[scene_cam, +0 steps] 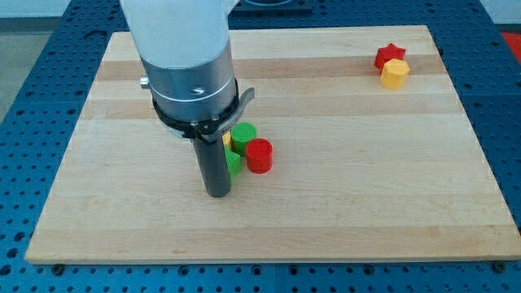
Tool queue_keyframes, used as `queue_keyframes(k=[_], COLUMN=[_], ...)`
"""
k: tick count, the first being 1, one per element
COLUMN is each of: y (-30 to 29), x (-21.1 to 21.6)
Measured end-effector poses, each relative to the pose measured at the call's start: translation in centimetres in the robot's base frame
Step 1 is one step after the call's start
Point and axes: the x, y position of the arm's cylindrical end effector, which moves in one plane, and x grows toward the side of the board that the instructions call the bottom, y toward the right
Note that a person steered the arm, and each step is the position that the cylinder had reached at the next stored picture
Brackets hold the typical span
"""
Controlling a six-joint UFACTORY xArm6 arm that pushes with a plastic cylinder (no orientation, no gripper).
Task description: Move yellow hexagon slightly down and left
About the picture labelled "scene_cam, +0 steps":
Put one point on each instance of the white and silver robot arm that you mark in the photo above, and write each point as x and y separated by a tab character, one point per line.
185	49

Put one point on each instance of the yellow hexagon block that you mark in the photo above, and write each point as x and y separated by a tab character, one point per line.
394	74

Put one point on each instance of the red cylinder block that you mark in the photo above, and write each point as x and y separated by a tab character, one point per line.
260	155

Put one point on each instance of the green cylinder block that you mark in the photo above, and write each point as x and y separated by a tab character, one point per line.
241	134

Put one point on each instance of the green star block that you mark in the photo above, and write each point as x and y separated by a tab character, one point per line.
234	163

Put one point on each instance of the small yellow block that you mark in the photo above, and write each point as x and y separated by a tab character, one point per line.
226	138

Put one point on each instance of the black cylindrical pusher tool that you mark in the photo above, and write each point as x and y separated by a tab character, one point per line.
213	166

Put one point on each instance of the wooden board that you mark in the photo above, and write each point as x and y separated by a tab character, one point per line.
361	173

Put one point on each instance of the red star block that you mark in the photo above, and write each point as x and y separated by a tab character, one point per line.
385	54

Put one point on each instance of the red object at right edge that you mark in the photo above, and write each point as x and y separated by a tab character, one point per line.
513	40

